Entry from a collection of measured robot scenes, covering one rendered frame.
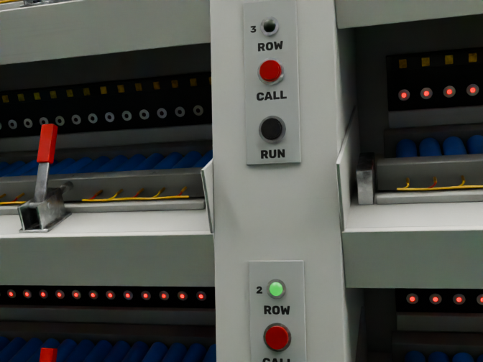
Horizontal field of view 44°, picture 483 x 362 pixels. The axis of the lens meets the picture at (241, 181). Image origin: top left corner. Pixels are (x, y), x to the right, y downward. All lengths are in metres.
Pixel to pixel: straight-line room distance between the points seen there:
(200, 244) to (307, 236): 0.08
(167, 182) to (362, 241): 0.19
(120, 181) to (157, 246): 0.10
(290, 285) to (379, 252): 0.07
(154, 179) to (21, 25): 0.17
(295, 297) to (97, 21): 0.27
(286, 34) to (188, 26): 0.08
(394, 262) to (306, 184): 0.08
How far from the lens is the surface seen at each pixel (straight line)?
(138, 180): 0.54
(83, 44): 0.53
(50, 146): 0.54
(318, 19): 0.45
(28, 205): 0.53
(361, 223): 0.44
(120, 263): 0.49
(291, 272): 0.43
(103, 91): 0.67
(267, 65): 0.45
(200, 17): 0.49
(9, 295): 0.73
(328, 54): 0.45
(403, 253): 0.43
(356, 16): 0.47
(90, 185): 0.56
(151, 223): 0.49
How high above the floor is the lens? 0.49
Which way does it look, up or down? 4 degrees up
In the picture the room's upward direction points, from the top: 1 degrees counter-clockwise
